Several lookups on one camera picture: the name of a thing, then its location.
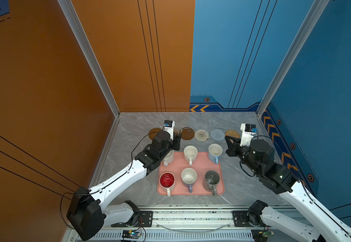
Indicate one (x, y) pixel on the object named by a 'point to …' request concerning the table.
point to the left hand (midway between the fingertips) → (179, 133)
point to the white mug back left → (169, 158)
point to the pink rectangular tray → (202, 164)
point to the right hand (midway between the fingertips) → (224, 137)
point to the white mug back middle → (190, 154)
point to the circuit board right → (260, 235)
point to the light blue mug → (214, 152)
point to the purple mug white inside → (188, 177)
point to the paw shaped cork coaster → (176, 132)
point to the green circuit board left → (131, 234)
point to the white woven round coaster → (201, 135)
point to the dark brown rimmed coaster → (186, 133)
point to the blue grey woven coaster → (217, 135)
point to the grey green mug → (212, 179)
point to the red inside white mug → (167, 182)
